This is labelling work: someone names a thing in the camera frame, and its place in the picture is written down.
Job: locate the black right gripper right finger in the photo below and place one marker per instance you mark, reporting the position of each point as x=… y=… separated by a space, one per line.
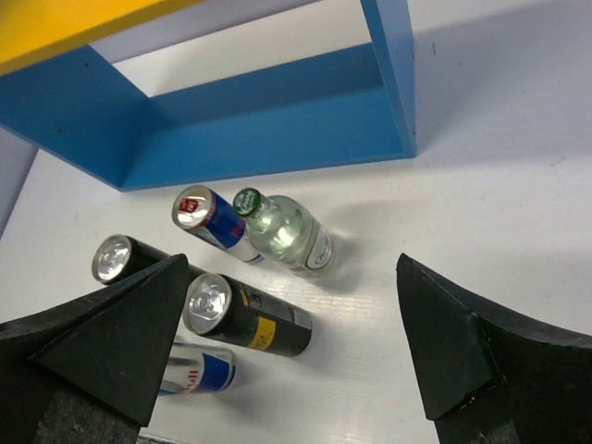
x=488 y=374

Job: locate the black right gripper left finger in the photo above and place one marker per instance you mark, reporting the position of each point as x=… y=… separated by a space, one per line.
x=89 y=370

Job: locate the Red Bull can front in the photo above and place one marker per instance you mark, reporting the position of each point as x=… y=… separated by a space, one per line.
x=195 y=368

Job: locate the red bull can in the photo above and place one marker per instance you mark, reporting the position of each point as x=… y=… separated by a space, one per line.
x=203 y=213
x=195 y=368

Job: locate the black can yellow label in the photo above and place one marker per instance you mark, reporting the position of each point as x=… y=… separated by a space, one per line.
x=222 y=308

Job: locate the clear glass bottle green cap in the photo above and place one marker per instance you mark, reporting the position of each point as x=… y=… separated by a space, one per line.
x=284 y=232

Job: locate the blue and yellow shelf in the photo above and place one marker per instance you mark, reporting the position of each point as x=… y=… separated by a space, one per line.
x=349 y=106

